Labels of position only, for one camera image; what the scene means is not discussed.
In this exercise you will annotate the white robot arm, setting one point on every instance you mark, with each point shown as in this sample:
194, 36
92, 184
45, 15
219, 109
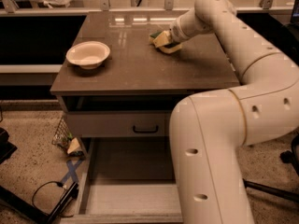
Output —
206, 128

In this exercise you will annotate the black stand leg left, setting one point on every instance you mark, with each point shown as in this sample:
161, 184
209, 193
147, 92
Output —
12, 201

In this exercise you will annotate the closed upper drawer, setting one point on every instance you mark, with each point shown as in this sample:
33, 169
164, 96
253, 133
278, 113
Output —
116, 123

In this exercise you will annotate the open middle drawer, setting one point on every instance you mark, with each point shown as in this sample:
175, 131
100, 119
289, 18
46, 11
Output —
127, 181

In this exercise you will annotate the green yellow sponge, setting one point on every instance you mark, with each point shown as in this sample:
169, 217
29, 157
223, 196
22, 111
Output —
154, 34

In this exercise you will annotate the black chair base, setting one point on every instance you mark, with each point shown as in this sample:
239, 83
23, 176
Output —
290, 156

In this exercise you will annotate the wire mesh basket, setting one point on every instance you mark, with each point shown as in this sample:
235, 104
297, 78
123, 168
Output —
66, 141

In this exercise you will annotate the white bowl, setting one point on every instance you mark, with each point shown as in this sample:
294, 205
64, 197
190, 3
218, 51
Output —
88, 55

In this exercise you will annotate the grey drawer cabinet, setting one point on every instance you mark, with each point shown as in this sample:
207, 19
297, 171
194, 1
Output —
136, 76

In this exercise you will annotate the blue tape cross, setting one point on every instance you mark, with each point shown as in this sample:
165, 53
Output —
72, 166

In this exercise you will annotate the black drawer handle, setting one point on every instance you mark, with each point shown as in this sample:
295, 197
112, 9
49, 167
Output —
154, 129

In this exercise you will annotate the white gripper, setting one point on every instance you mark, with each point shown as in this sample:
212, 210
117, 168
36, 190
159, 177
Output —
176, 32

